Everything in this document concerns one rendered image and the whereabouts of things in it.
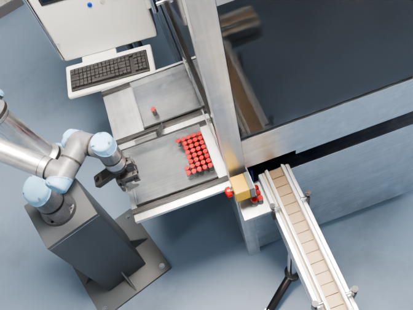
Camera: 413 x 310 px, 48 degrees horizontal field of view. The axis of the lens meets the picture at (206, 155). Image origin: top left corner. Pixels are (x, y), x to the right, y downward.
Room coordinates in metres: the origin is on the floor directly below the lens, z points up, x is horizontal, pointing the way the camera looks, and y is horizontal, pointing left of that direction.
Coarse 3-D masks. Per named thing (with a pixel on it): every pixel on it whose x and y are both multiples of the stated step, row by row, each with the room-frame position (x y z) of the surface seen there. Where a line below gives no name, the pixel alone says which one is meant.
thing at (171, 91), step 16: (144, 80) 1.43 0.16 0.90; (160, 80) 1.42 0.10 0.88; (176, 80) 1.39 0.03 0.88; (144, 96) 1.35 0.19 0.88; (160, 96) 1.33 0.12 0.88; (176, 96) 1.30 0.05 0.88; (192, 96) 1.27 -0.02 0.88; (144, 112) 1.27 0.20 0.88; (160, 112) 1.24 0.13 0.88; (176, 112) 1.21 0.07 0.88; (192, 112) 1.18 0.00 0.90; (144, 128) 1.17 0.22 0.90
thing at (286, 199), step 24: (288, 168) 0.77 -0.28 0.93; (264, 192) 0.72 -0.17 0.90; (288, 192) 0.68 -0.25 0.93; (288, 216) 0.59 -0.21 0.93; (312, 216) 0.56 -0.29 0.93; (288, 240) 0.50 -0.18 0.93; (312, 240) 0.47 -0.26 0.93; (312, 264) 0.40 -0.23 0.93; (336, 264) 0.37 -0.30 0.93; (312, 288) 0.32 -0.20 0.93; (336, 288) 0.30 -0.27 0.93
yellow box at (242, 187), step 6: (240, 174) 0.76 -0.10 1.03; (246, 174) 0.75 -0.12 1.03; (234, 180) 0.74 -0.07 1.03; (240, 180) 0.73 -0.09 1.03; (246, 180) 0.72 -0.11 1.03; (234, 186) 0.72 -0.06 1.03; (240, 186) 0.71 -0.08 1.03; (246, 186) 0.70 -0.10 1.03; (252, 186) 0.70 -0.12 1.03; (234, 192) 0.70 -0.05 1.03; (240, 192) 0.69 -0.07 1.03; (246, 192) 0.69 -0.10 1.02; (252, 192) 0.69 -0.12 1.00; (240, 198) 0.69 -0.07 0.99; (246, 198) 0.69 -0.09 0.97
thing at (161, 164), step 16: (192, 128) 1.09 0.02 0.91; (144, 144) 1.09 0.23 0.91; (160, 144) 1.08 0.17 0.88; (144, 160) 1.03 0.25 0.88; (160, 160) 1.01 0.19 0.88; (176, 160) 0.98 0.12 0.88; (144, 176) 0.96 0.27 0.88; (160, 176) 0.93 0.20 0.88; (176, 176) 0.91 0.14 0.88; (208, 176) 0.87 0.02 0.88; (144, 192) 0.89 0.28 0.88; (160, 192) 0.86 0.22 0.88; (176, 192) 0.83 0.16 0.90
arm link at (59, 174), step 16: (0, 144) 0.96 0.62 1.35; (16, 144) 0.96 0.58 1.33; (0, 160) 0.92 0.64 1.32; (16, 160) 0.90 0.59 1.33; (32, 160) 0.88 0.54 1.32; (48, 160) 0.88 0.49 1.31; (64, 160) 0.86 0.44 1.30; (48, 176) 0.83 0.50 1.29; (64, 176) 0.81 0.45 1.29; (64, 192) 0.78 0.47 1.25
